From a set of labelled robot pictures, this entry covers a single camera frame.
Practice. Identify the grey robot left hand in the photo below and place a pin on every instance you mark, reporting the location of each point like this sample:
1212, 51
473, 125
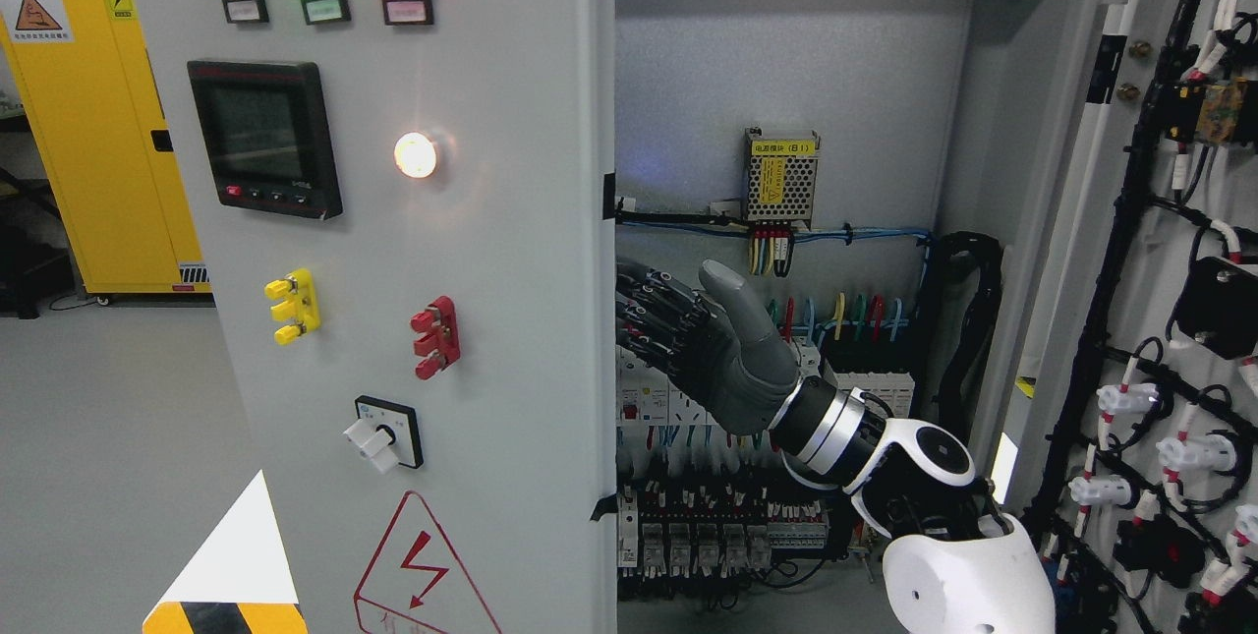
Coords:
719, 346

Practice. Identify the grey cabinet door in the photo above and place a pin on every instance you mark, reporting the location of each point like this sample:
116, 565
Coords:
516, 435
1110, 146

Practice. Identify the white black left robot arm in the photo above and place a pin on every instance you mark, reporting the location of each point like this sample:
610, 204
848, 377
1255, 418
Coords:
954, 563

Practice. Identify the white breaker row upper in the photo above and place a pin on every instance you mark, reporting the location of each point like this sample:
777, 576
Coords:
645, 396

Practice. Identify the black surge protector block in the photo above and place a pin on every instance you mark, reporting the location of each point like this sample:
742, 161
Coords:
881, 368

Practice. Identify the metal mesh power supply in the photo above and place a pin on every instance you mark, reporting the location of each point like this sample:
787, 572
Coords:
781, 171

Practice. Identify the relay and breaker row lower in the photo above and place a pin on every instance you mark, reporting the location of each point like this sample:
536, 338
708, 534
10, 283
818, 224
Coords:
700, 530

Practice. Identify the grey electrical cabinet body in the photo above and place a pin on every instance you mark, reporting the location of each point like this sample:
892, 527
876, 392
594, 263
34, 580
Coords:
952, 115

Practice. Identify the white indicator light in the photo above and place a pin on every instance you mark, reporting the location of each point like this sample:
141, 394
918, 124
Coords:
416, 155

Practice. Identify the red electric hazard sticker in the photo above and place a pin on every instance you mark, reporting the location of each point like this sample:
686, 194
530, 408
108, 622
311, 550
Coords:
416, 581

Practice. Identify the black digital power meter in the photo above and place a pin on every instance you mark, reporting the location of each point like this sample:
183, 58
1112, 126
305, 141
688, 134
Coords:
266, 132

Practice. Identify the yellow safety cabinet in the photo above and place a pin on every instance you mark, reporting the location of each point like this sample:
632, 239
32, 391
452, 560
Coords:
82, 70

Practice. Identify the red terminal post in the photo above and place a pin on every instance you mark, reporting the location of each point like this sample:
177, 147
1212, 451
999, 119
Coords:
438, 343

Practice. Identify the yellow terminal post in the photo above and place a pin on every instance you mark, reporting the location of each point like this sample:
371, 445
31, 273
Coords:
297, 309

